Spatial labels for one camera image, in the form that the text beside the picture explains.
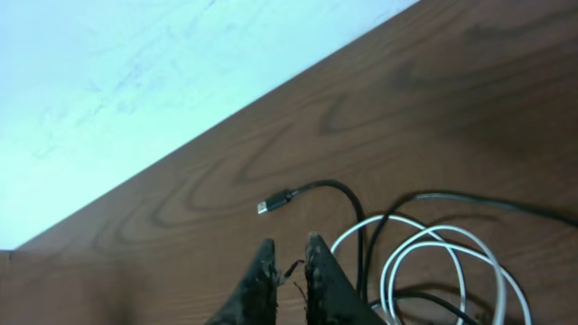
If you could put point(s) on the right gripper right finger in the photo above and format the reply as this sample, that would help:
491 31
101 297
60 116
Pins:
331 299

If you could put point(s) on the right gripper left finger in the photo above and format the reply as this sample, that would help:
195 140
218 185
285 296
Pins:
253 302

